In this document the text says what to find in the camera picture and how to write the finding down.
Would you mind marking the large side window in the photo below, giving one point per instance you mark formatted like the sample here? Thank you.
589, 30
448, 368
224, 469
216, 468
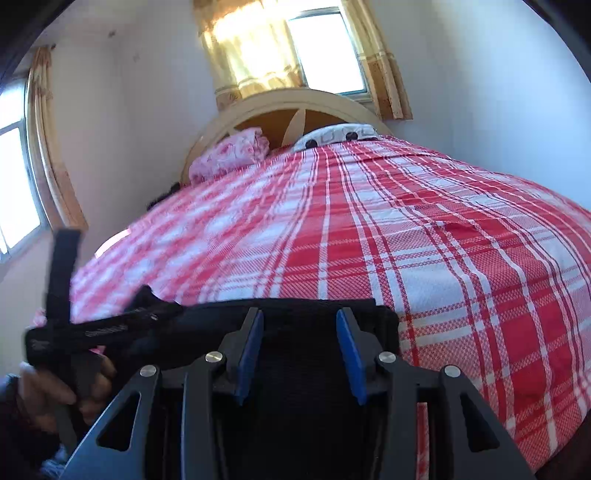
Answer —
18, 184

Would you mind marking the white pillow with black dots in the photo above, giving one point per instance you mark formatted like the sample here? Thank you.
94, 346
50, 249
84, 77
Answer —
332, 136

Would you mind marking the black pants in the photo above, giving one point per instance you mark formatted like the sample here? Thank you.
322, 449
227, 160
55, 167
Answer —
300, 341

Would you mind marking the narrow yellow curtain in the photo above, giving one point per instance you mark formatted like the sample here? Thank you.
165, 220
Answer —
383, 78

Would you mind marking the person's left hand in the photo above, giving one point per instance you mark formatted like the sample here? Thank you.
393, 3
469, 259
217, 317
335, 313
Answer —
41, 392

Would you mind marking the bed with red plaid sheet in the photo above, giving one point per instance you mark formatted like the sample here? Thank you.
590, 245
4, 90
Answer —
415, 230

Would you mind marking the wide yellow curtain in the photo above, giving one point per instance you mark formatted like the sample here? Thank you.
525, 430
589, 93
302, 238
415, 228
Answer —
249, 46

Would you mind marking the cream wooden headboard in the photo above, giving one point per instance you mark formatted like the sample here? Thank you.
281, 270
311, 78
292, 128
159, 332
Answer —
277, 99

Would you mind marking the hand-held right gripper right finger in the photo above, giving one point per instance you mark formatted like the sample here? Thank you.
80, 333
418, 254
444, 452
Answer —
351, 356

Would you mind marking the person's left forearm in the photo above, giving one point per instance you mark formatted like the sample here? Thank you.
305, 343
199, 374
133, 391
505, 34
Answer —
18, 429

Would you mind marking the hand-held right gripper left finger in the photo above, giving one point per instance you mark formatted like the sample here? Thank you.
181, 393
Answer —
249, 356

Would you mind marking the window behind headboard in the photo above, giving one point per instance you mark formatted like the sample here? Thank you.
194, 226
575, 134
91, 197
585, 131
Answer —
328, 50

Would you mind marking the yellow curtain at side window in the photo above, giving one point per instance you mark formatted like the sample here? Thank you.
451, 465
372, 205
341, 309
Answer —
51, 161

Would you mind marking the pink floral pillow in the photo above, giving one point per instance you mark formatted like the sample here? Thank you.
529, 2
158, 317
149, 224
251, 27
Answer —
226, 157

